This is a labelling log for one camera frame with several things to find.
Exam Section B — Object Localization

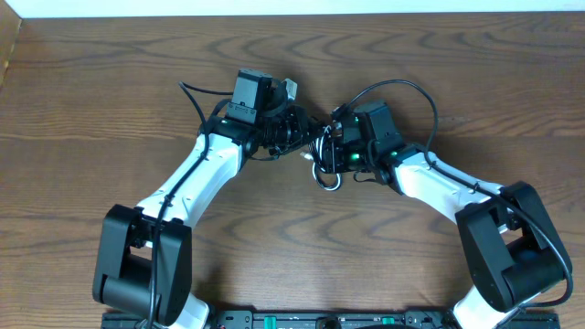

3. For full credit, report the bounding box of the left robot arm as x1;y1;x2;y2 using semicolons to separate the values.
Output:
92;69;318;328

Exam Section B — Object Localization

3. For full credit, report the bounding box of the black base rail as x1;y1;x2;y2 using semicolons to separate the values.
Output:
101;309;561;329

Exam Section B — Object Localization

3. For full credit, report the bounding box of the white usb cable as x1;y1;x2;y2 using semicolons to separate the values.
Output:
299;125;343;192

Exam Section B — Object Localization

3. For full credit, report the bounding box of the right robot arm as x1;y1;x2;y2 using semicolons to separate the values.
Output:
317;101;572;328

